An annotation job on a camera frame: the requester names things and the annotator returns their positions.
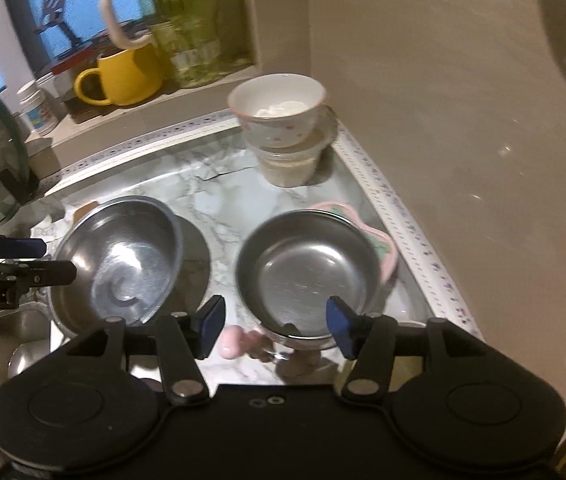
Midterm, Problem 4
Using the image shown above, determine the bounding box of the clear plastic container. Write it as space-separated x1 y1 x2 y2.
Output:
247 107 339 188

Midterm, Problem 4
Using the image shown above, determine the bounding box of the pink bowl with handle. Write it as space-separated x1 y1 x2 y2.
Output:
220 200 399 363

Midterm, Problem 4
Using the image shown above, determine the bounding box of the stainless steel sink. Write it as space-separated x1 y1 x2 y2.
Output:
0 305 71 381

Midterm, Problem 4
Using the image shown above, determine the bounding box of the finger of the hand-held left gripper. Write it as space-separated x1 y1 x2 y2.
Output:
0 259 77 287
0 230 47 261

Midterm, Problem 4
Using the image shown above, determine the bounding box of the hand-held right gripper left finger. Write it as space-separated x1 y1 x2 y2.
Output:
66 295 227 407

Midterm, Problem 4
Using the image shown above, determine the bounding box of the phone stand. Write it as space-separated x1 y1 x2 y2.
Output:
33 0 84 46

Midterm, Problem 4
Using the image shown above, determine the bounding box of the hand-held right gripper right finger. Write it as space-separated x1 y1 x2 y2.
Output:
325 296 484 403

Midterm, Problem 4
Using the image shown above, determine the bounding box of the white pill bottle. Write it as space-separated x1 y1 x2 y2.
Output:
17 80 59 136

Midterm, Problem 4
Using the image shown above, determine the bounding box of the white floral ceramic bowl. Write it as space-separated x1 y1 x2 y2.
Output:
227 74 327 148

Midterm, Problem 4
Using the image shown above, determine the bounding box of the yellow mug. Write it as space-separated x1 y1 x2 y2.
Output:
73 42 164 107

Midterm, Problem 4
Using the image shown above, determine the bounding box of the green pitcher with cream handle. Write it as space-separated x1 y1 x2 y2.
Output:
100 0 256 89

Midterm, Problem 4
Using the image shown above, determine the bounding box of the stainless steel bowl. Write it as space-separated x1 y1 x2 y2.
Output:
46 196 184 334

